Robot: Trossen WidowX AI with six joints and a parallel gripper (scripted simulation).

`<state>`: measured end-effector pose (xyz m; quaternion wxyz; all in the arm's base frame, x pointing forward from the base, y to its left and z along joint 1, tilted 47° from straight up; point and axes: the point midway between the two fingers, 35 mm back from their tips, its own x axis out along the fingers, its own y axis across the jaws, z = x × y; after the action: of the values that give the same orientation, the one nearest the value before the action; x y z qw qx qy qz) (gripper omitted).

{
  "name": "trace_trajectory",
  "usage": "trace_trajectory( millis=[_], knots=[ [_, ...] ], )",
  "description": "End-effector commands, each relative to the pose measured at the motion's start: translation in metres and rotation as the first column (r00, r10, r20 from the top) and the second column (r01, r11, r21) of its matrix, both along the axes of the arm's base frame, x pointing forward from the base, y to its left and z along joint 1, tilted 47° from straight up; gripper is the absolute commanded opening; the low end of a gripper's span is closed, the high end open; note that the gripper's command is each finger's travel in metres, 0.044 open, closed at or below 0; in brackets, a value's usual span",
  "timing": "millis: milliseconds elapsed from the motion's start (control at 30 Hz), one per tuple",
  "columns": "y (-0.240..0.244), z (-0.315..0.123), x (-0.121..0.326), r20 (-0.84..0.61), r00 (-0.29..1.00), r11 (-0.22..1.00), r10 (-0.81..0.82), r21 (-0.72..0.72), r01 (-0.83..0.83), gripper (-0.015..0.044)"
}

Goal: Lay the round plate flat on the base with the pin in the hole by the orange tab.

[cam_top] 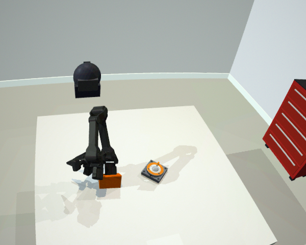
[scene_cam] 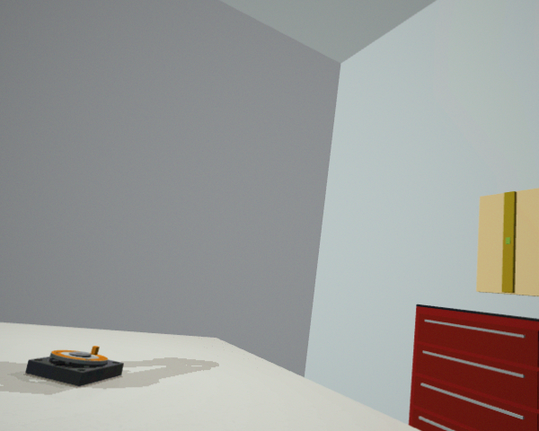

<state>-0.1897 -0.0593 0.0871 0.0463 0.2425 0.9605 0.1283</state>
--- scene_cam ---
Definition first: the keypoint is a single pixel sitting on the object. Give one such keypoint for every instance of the orange round plate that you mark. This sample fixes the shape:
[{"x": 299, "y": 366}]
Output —
[{"x": 95, "y": 359}]

